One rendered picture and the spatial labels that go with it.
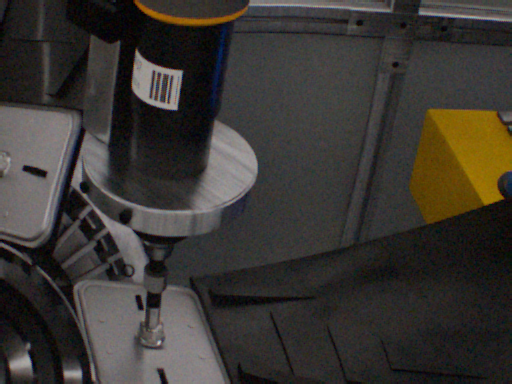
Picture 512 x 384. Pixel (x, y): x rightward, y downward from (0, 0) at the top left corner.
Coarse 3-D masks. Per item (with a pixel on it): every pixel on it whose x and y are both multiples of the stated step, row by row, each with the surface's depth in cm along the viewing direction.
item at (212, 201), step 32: (96, 0) 39; (128, 0) 40; (96, 32) 40; (128, 32) 40; (96, 64) 41; (128, 64) 41; (96, 96) 42; (128, 96) 42; (96, 128) 43; (128, 128) 43; (224, 128) 45; (96, 160) 42; (128, 160) 42; (224, 160) 43; (256, 160) 44; (96, 192) 41; (128, 192) 41; (160, 192) 41; (192, 192) 41; (224, 192) 42; (128, 224) 41; (160, 224) 40; (192, 224) 41; (224, 224) 42
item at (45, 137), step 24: (0, 120) 49; (24, 120) 48; (48, 120) 47; (72, 120) 46; (0, 144) 48; (24, 144) 47; (48, 144) 46; (72, 144) 45; (48, 168) 46; (0, 192) 48; (24, 192) 47; (48, 192) 46; (0, 216) 47; (24, 216) 46; (48, 216) 45; (24, 240) 46
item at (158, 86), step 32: (160, 32) 38; (192, 32) 38; (224, 32) 38; (160, 64) 39; (192, 64) 38; (224, 64) 40; (160, 96) 39; (192, 96) 39; (160, 128) 40; (192, 128) 40; (160, 160) 41; (192, 160) 41
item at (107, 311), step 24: (96, 288) 51; (120, 288) 52; (168, 288) 53; (96, 312) 50; (120, 312) 50; (144, 312) 51; (168, 312) 51; (192, 312) 52; (96, 336) 48; (120, 336) 49; (168, 336) 49; (192, 336) 50; (96, 360) 46; (120, 360) 47; (144, 360) 47; (168, 360) 48; (192, 360) 48; (216, 360) 49
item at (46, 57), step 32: (0, 0) 50; (32, 0) 49; (64, 0) 47; (0, 32) 49; (32, 32) 48; (64, 32) 47; (0, 64) 49; (32, 64) 48; (64, 64) 46; (0, 96) 48; (32, 96) 47; (64, 96) 46
